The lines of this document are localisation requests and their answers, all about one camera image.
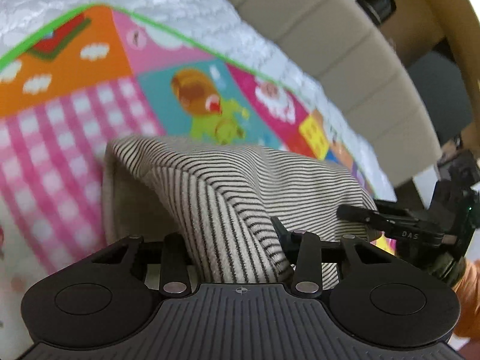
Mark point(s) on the grey blurred object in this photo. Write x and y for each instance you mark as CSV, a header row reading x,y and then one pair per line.
x,y
438,93

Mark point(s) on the dark blurred object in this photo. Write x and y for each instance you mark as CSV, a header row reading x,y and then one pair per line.
x,y
375,5

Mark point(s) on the person's right forearm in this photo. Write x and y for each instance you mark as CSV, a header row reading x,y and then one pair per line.
x,y
468,296

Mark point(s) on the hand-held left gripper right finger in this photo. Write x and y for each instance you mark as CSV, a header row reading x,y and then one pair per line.
x,y
287,242

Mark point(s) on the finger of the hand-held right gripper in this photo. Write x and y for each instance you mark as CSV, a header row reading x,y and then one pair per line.
x,y
397,210
360,215

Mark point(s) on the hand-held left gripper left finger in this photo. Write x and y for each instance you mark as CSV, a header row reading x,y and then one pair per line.
x,y
174,255

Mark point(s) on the beige upholstered bed headboard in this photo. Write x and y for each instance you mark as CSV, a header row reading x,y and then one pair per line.
x,y
337,45

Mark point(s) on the beige striped garment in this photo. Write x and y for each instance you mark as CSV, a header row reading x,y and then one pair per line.
x,y
232,187

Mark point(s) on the tan wooden board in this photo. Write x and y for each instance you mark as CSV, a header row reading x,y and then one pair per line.
x,y
468,45

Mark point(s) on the colourful printed play mat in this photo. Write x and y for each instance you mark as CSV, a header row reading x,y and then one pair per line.
x,y
67,138

